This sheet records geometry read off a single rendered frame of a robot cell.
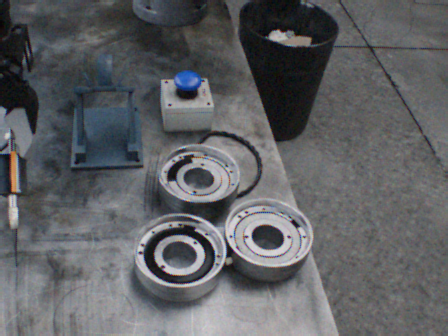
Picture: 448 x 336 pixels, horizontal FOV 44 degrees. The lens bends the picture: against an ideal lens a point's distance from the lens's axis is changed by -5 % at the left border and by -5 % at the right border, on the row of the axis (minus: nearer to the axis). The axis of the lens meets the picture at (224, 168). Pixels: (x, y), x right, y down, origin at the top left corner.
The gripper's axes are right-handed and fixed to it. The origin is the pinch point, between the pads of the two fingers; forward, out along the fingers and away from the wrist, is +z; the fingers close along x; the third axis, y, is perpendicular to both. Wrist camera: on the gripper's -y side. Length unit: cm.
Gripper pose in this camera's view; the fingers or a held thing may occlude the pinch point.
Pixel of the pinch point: (9, 156)
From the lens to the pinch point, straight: 70.7
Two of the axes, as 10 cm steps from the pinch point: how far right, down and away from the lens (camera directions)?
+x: -10.0, 0.3, -0.8
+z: -0.4, 6.8, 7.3
